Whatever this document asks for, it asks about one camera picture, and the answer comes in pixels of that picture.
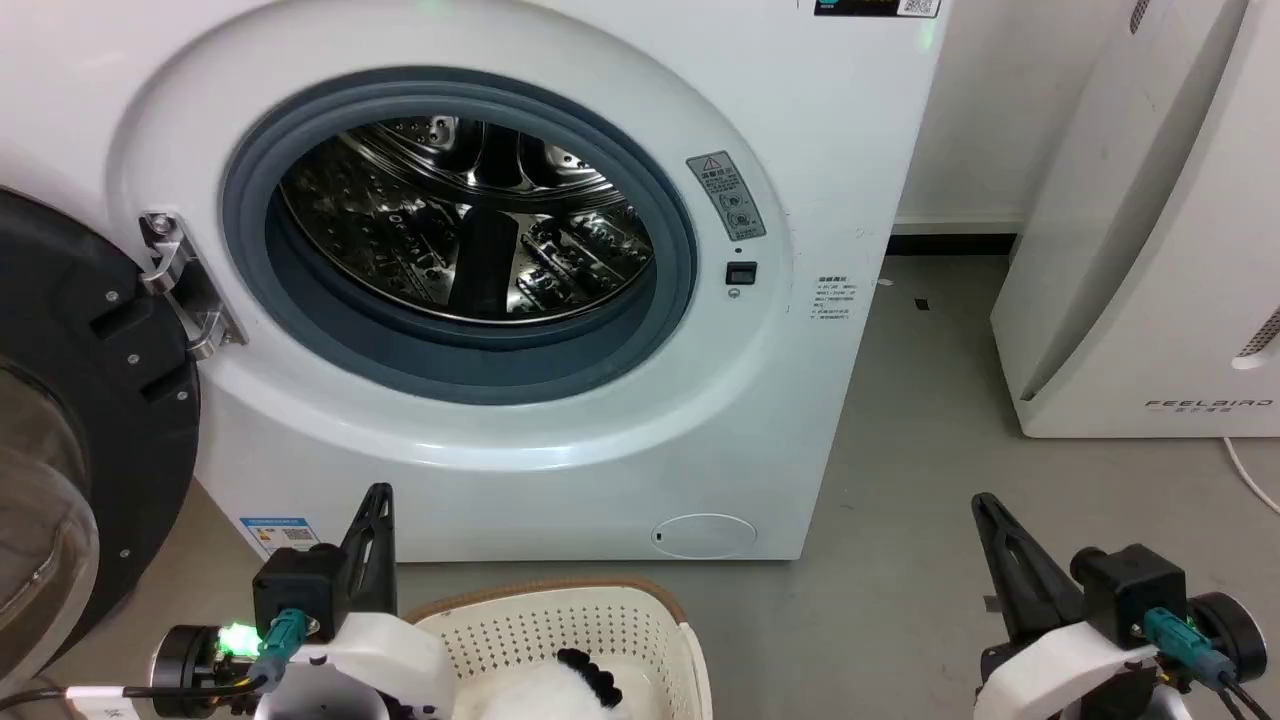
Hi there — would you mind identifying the white power cable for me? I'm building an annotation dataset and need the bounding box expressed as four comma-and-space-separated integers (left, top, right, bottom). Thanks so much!
1222, 436, 1280, 516

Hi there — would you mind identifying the stainless steel washing machine drum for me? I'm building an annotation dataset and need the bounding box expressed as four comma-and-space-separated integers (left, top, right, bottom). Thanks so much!
279, 116, 655, 326

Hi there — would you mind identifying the oval drain filter cover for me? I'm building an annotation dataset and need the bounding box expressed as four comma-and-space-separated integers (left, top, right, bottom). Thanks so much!
651, 513, 759, 559

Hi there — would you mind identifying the dark round washer door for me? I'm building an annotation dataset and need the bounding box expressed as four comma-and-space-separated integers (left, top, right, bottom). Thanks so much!
0, 187, 202, 691

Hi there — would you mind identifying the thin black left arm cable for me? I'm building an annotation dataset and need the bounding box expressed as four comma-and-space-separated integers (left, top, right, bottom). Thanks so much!
0, 676, 266, 720

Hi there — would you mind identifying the teal plug right camera cable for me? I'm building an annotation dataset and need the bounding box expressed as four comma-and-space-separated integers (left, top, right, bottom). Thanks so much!
1143, 606, 1280, 720

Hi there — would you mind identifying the black panel sticker with code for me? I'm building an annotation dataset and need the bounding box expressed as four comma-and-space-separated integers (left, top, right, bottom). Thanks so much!
814, 0, 943, 18

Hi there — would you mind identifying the white air purifier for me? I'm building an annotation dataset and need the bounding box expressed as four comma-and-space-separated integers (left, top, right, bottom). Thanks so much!
990, 0, 1280, 439

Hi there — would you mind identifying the black and white plush toy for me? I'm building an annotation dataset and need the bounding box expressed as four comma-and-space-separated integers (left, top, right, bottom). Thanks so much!
475, 648, 641, 720

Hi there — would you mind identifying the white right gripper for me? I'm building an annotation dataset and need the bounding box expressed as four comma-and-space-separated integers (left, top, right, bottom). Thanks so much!
971, 492, 1269, 720

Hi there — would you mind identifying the blue energy label sticker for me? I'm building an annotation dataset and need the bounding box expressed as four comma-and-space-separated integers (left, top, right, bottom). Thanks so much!
239, 516, 323, 561

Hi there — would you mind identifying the white front-load washing machine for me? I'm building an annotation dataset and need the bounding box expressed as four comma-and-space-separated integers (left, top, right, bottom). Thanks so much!
0, 0, 951, 563

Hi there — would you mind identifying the small printed text sticker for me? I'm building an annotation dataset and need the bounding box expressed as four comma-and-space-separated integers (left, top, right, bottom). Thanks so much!
812, 274, 859, 323

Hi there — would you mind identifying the teal plug left camera cable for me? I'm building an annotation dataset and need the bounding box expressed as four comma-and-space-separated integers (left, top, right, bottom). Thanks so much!
248, 608, 309, 693

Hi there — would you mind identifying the cream perforated laundry basket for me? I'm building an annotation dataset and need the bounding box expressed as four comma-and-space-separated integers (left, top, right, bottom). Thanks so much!
405, 577, 714, 720

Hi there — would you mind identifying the silver metal door hinge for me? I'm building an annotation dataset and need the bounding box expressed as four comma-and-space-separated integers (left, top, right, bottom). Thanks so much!
138, 211, 248, 362

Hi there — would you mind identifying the grey rubber door gasket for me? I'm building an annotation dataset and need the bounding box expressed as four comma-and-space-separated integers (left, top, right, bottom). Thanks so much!
221, 67, 699, 406

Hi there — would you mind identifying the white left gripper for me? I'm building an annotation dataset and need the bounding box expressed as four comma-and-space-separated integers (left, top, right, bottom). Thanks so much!
150, 483, 458, 720

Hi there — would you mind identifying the teal plug camera cable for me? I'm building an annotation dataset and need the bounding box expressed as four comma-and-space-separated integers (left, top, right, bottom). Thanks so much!
1143, 606, 1280, 720
248, 608, 309, 693

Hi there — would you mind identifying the grey warning label sticker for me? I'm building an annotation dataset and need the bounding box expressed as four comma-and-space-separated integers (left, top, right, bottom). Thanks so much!
686, 151, 768, 243

